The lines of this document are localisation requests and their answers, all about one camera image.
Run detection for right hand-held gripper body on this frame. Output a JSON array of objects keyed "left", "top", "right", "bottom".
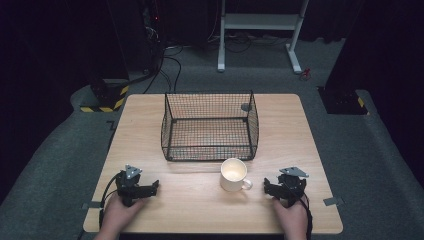
[{"left": 277, "top": 166, "right": 310, "bottom": 208}]

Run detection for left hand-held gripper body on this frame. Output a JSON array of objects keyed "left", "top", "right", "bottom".
[{"left": 115, "top": 164, "right": 152, "bottom": 208}]

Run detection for person's left hand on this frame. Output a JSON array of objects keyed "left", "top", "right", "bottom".
[{"left": 99, "top": 193, "right": 148, "bottom": 235}]

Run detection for person's right hand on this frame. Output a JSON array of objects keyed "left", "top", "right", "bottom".
[{"left": 271, "top": 195, "right": 310, "bottom": 235}]

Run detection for white cup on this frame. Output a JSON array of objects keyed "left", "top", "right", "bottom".
[{"left": 219, "top": 157, "right": 254, "bottom": 193}]

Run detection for grey tape strip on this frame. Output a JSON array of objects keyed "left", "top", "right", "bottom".
[
  {"left": 322, "top": 196, "right": 345, "bottom": 207},
  {"left": 81, "top": 200, "right": 103, "bottom": 211}
]

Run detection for black yellow striped stand base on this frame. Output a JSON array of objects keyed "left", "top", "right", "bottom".
[{"left": 79, "top": 77, "right": 130, "bottom": 114}]

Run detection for black stand base yellow mark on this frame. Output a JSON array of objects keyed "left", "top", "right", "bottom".
[{"left": 316, "top": 85, "right": 370, "bottom": 116}]

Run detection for dark equipment rack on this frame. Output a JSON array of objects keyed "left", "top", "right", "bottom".
[{"left": 138, "top": 0, "right": 168, "bottom": 75}]

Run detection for white metal stand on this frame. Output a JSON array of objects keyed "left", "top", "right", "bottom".
[{"left": 216, "top": 0, "right": 310, "bottom": 75}]

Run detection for left hand-held gripper cable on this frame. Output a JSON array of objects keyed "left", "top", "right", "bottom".
[{"left": 98, "top": 172, "right": 123, "bottom": 231}]

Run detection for hand-held gripper cable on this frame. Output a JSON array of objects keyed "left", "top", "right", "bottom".
[
  {"left": 98, "top": 172, "right": 123, "bottom": 231},
  {"left": 299, "top": 193, "right": 314, "bottom": 240}
]

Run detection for right hand-held gripper cable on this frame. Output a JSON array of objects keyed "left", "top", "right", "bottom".
[{"left": 299, "top": 193, "right": 314, "bottom": 240}]

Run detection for black wire basket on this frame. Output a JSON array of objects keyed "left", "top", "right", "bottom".
[{"left": 160, "top": 90, "right": 260, "bottom": 163}]

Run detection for red clip with cable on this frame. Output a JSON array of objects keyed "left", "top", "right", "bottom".
[{"left": 298, "top": 67, "right": 312, "bottom": 82}]

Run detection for black floor cables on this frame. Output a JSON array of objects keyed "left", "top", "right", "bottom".
[{"left": 142, "top": 42, "right": 184, "bottom": 95}]

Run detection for cables under white stand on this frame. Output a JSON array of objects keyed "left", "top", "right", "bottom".
[{"left": 205, "top": 30, "right": 292, "bottom": 54}]

